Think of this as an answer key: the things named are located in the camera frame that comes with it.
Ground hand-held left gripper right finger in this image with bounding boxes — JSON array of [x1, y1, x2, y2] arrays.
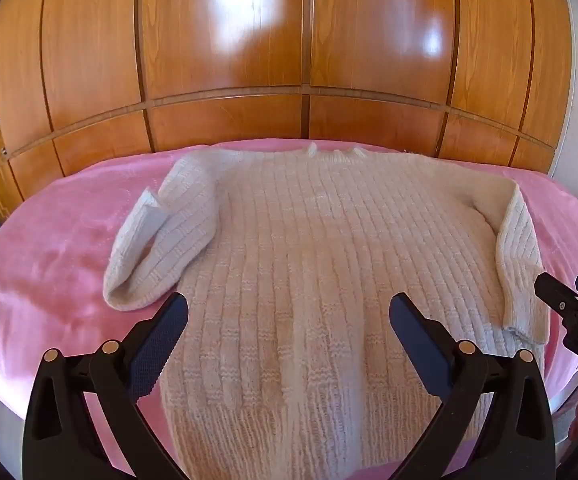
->
[[389, 292, 556, 480]]

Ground cream knitted sweater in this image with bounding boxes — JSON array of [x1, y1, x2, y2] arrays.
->
[[104, 142, 553, 480]]

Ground pink blanket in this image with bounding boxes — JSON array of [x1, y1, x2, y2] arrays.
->
[[0, 138, 578, 480]]

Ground glossy wooden wardrobe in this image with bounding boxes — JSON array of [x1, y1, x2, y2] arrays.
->
[[0, 0, 578, 227]]

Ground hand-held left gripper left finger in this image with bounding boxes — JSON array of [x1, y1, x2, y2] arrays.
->
[[21, 291, 190, 480]]

